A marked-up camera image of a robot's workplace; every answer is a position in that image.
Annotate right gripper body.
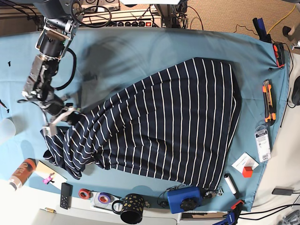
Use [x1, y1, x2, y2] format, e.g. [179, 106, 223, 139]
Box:
[41, 95, 81, 122]

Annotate navy white striped t-shirt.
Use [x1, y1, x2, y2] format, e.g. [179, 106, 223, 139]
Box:
[43, 57, 241, 190]

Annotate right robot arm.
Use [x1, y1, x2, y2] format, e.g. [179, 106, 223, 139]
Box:
[18, 0, 83, 125]

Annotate translucent white plastic cup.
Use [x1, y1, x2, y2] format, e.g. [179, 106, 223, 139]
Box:
[0, 118, 16, 144]

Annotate tan cardboard sheet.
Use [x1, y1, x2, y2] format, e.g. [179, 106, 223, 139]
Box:
[35, 161, 67, 190]

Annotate light blue table cloth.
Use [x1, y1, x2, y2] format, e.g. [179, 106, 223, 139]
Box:
[0, 27, 290, 210]

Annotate orange brown bottle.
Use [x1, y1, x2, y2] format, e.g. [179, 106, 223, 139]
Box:
[8, 158, 37, 191]

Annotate black remote control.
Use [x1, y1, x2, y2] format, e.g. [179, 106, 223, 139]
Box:
[60, 182, 73, 210]

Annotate red tape roll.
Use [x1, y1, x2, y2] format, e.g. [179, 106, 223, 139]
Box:
[78, 188, 91, 200]

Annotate purple tape roll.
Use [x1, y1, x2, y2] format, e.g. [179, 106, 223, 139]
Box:
[97, 192, 111, 204]

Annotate black mug gold dots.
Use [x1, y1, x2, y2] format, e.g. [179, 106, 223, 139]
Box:
[112, 194, 144, 225]

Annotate blue box black knob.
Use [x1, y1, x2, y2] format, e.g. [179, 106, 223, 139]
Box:
[167, 187, 203, 214]

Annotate metal carabiner keyring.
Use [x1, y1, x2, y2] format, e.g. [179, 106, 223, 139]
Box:
[203, 187, 224, 199]

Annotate white black marker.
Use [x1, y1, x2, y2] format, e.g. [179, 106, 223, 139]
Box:
[224, 173, 240, 199]

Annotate white card packet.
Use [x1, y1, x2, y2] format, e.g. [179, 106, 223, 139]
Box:
[232, 152, 259, 173]

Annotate red small cube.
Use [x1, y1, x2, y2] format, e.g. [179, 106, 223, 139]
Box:
[242, 166, 253, 178]

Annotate blue orange bottom clamp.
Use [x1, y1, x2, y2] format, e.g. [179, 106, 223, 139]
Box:
[213, 200, 245, 225]

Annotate clear plastic blister pack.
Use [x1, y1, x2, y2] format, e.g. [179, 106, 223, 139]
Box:
[255, 125, 271, 163]

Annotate orange black utility knife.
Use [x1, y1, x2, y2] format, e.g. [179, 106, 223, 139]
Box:
[262, 79, 276, 127]

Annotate blue black bar clamp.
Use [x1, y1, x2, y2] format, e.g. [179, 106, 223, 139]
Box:
[253, 18, 272, 43]

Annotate orange black clamp tool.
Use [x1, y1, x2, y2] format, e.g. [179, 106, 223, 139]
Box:
[273, 42, 285, 68]

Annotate black power adapter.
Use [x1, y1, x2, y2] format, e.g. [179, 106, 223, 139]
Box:
[271, 187, 294, 196]

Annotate black computer mouse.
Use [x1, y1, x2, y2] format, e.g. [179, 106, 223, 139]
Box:
[291, 76, 300, 105]

